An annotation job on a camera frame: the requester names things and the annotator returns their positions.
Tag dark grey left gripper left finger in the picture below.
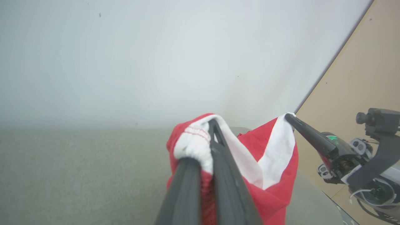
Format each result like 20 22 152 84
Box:
155 157 201 225

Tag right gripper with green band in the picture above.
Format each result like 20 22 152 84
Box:
285 113 374 185

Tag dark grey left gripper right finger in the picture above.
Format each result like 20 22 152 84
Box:
208 120 263 225

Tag red shorts with white stripes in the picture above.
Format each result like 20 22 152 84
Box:
166 112 299 225

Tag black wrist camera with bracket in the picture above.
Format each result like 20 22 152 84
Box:
347 108 400 192

